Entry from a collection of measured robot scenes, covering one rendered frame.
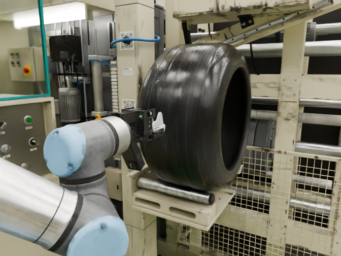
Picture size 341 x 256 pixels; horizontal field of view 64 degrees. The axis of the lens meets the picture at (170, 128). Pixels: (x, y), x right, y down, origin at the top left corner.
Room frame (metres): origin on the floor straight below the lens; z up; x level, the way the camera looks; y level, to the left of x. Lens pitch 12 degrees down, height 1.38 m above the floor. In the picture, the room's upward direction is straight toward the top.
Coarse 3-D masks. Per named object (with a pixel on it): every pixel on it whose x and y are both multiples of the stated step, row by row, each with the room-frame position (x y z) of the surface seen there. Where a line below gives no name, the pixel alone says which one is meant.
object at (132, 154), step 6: (132, 138) 0.64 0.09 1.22; (132, 144) 0.64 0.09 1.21; (126, 150) 0.65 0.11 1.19; (132, 150) 0.64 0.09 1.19; (138, 150) 0.66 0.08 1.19; (126, 156) 0.67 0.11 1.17; (132, 156) 0.65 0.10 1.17; (138, 156) 0.66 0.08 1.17; (126, 162) 0.68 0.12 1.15; (132, 162) 0.67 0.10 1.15; (138, 162) 0.66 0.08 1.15; (144, 162) 0.69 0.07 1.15; (132, 168) 0.68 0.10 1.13; (138, 168) 0.67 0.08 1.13
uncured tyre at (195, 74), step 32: (160, 64) 0.99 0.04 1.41; (192, 64) 0.93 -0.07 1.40; (224, 64) 0.94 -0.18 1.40; (160, 96) 0.91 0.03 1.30; (192, 96) 0.86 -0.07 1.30; (224, 96) 0.90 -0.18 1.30; (192, 128) 0.83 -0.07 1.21; (224, 128) 1.36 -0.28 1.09; (160, 160) 0.92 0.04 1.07; (192, 160) 0.85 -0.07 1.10; (224, 160) 1.25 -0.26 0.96
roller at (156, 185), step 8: (144, 184) 1.09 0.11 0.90; (152, 184) 1.07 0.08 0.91; (160, 184) 1.06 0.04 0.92; (168, 184) 1.05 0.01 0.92; (160, 192) 1.06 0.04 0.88; (168, 192) 1.03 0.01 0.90; (176, 192) 1.01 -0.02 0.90; (184, 192) 1.00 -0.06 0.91; (192, 192) 0.99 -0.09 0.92; (200, 192) 0.98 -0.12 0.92; (208, 192) 0.98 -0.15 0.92; (192, 200) 0.99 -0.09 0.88; (200, 200) 0.96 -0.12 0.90; (208, 200) 0.95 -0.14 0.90
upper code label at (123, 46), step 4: (120, 32) 1.24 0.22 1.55; (124, 32) 1.23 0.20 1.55; (128, 32) 1.22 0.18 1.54; (132, 32) 1.20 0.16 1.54; (120, 36) 1.24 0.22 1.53; (124, 36) 1.23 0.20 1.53; (128, 36) 1.22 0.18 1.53; (132, 36) 1.21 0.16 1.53; (120, 44) 1.24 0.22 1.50; (124, 44) 1.23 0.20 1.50; (128, 44) 1.22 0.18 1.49; (132, 44) 1.21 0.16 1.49; (120, 48) 1.24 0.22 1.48; (124, 48) 1.23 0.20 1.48; (128, 48) 1.22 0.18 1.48; (132, 48) 1.21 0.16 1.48
